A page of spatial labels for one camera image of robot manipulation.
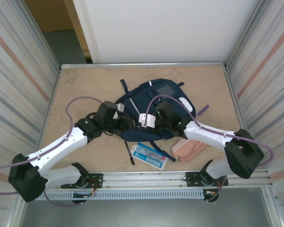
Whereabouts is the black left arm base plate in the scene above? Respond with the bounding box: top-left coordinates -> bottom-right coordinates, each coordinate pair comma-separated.
61,173 -> 104,189

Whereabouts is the wide aluminium mounting rail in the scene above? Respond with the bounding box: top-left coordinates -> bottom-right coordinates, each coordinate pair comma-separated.
18,168 -> 274,191

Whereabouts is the black pen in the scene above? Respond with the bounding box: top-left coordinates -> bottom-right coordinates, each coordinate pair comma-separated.
124,141 -> 135,166

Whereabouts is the grey slotted cable duct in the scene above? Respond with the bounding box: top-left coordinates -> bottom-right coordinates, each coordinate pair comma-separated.
25,190 -> 205,201

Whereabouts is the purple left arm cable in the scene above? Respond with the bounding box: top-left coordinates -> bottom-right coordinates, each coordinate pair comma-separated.
0,96 -> 104,207

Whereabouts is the aluminium frame post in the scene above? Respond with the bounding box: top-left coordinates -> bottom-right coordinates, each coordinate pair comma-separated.
226,0 -> 269,69
20,0 -> 62,71

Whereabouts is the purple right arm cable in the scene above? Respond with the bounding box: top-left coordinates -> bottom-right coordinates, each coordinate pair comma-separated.
145,94 -> 275,203

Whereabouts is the pink pencil pouch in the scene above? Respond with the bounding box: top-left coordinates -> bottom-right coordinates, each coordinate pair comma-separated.
171,138 -> 207,163

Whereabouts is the blue white stationery packet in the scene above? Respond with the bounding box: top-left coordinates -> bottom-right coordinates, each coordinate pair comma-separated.
130,142 -> 169,171

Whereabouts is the brown door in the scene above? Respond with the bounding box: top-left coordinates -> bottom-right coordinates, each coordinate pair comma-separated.
25,0 -> 92,58

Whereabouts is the purple pen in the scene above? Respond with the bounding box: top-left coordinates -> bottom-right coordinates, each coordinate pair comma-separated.
195,105 -> 210,118

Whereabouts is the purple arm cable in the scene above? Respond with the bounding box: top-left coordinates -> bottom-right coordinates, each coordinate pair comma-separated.
145,94 -> 275,203
0,96 -> 104,207

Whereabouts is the small circuit board with wires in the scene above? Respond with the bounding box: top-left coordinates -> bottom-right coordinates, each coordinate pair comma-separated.
203,189 -> 220,203
72,191 -> 97,204

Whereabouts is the long aluminium table edge rail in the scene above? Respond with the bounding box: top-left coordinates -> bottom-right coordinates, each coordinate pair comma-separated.
60,61 -> 228,70

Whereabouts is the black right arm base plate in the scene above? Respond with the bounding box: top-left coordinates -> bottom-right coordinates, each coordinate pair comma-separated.
185,171 -> 229,187

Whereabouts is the white door frame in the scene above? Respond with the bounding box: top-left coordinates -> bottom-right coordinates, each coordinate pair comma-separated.
72,0 -> 102,64

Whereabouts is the navy blue backpack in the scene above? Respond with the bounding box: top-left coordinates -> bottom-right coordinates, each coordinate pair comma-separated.
115,79 -> 197,163

